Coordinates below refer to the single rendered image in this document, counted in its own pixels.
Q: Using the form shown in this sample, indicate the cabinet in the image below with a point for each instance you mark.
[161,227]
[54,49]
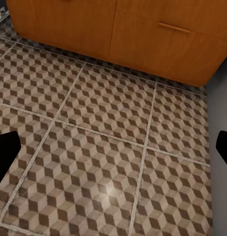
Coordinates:
[181,40]

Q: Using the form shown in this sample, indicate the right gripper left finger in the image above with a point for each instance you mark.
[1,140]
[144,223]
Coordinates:
[9,148]

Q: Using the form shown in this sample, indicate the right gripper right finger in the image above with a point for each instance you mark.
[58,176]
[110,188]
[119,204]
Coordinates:
[221,145]

